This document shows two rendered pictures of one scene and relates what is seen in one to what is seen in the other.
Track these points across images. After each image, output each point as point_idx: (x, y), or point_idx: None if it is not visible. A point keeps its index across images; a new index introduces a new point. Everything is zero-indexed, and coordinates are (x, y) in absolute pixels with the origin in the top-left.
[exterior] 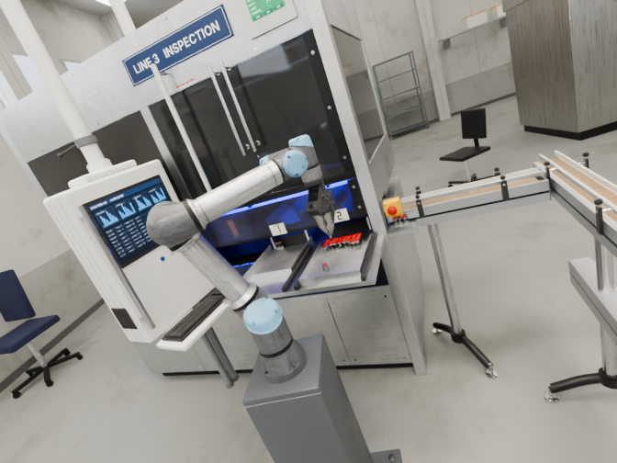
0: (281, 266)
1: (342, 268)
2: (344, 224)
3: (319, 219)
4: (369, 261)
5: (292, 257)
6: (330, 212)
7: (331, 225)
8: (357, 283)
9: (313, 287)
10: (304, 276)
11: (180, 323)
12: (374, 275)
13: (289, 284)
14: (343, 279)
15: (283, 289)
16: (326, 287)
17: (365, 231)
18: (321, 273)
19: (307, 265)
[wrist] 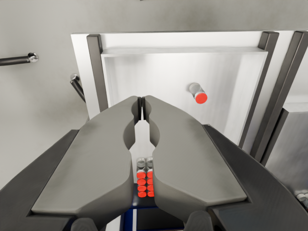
0: (304, 139)
1: (162, 100)
2: (178, 226)
3: (180, 162)
4: (99, 106)
5: (279, 164)
6: (37, 213)
7: (98, 116)
8: (112, 33)
9: (223, 38)
10: (251, 77)
11: None
12: (77, 56)
13: (288, 58)
14: (147, 49)
15: (306, 31)
16: (190, 31)
17: (143, 208)
18: (209, 93)
19: (247, 116)
